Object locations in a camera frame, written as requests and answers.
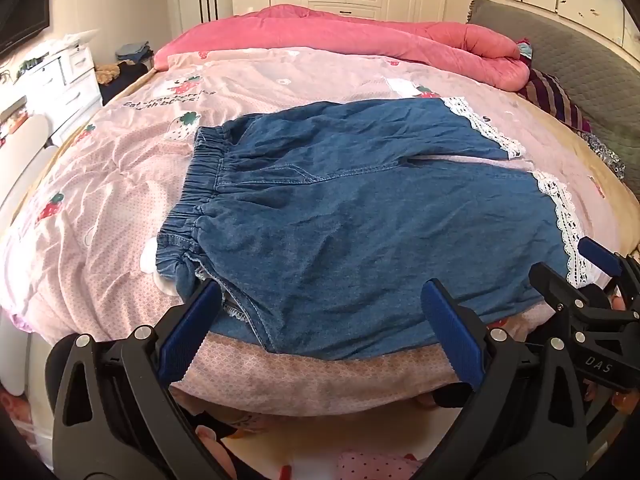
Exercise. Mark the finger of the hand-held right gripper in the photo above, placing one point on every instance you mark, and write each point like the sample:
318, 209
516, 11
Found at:
600, 256
555, 285

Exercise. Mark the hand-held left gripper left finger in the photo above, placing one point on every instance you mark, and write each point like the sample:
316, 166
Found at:
192, 327

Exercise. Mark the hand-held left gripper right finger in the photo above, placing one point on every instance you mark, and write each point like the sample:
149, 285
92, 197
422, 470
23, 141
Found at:
455, 335

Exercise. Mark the blue denim pants lace trim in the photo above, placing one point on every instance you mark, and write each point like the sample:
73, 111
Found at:
350, 210

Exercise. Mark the tan bed sheet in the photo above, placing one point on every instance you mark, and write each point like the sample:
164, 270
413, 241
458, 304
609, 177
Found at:
595, 200

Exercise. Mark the blue white floral cloth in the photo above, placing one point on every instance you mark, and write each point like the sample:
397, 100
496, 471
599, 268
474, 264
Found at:
605, 155

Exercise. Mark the pink dotted cloth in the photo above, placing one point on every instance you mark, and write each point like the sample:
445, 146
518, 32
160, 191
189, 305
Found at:
380, 466

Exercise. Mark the light pink strawberry print quilt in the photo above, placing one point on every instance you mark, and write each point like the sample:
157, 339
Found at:
125, 185

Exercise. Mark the purple striped cloth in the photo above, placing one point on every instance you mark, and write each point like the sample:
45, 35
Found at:
550, 92

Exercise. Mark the grey quilted headboard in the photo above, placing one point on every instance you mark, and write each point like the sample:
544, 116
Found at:
575, 60

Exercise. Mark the small teal patterned cloth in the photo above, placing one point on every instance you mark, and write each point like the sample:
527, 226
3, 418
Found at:
525, 49

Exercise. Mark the dark clothes pile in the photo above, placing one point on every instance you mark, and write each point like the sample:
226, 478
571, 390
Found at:
122, 82

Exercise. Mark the white drawer dresser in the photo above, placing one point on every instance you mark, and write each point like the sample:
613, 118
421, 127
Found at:
75, 85

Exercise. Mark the folded blue clothes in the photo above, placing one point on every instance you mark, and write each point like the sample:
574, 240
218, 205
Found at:
132, 52

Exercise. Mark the dark pink comforter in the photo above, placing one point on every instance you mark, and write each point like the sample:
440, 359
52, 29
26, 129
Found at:
325, 30

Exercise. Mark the black television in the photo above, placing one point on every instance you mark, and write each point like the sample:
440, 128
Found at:
25, 10

